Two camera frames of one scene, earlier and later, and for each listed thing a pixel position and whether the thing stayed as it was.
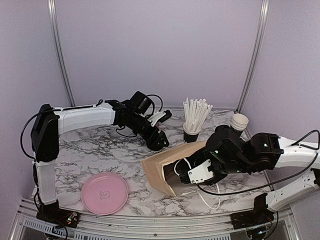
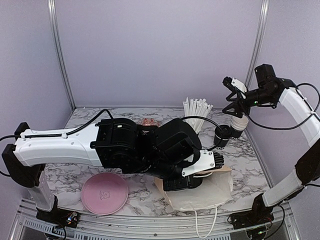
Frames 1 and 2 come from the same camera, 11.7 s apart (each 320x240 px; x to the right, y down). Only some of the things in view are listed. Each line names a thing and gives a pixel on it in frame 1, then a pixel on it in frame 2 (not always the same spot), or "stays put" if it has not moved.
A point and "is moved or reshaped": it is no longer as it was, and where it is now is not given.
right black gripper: (215, 182) → (240, 102)
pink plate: (104, 193) stays put
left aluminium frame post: (52, 10) stays put
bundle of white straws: (196, 113) stays put
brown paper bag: (161, 167) is moved or reshaped
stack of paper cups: (239, 121) stays put
